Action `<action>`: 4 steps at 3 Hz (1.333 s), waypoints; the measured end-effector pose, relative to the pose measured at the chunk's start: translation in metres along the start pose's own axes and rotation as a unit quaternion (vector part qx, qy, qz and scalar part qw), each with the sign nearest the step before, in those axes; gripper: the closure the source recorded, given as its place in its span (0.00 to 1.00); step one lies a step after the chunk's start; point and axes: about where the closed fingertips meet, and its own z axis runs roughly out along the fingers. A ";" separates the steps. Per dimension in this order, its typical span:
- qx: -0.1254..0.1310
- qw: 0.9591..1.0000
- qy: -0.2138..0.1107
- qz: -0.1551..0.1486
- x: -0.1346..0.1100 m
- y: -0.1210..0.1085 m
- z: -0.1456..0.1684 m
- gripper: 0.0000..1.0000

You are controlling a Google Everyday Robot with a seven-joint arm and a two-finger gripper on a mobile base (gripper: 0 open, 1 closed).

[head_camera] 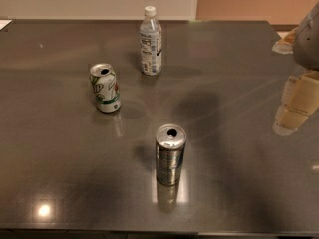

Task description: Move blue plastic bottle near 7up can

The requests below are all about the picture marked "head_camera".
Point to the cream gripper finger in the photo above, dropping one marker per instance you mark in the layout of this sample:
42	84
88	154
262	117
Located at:
285	44
300	99

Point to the grey robot gripper body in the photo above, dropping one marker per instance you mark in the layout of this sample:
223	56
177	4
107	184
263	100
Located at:
308	49

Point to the clear plastic water bottle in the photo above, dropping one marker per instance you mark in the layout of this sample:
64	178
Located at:
150	40

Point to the silver slim energy drink can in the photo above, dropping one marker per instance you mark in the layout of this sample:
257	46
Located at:
170	147

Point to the white green 7up can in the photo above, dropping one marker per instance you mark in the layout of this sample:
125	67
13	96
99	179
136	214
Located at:
105	88

